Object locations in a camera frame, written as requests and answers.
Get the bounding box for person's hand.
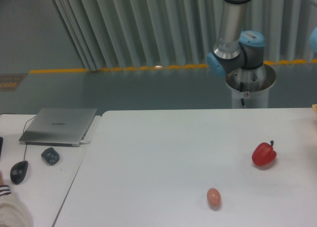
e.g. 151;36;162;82
0;172;4;186

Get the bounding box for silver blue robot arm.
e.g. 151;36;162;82
207;0;317;76

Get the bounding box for white striped sleeve forearm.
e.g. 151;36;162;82
0;184;33;227

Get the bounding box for red bell pepper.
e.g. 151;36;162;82
252;140;277;167

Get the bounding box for wooden basket corner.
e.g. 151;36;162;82
312;104;317;114

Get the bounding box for black keyboard edge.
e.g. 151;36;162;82
0;137;3;157

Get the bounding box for dark grey earbuds case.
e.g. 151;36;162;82
41;147;60;166

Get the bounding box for silver closed laptop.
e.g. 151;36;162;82
19;108;97;147

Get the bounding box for grey pleated curtain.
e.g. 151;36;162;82
52;0;317;71

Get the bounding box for brown egg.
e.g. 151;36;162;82
207;188;221;207

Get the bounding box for black mouse cable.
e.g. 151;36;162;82
23;114;37;162

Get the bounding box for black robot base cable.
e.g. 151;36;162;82
239;82;246;109

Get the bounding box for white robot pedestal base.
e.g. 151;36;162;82
225;64;276;109

